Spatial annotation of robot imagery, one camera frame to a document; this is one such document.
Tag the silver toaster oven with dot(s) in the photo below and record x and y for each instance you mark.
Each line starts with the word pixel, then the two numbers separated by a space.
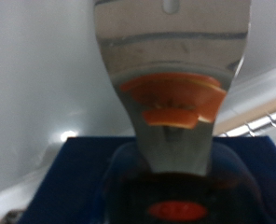
pixel 35 77

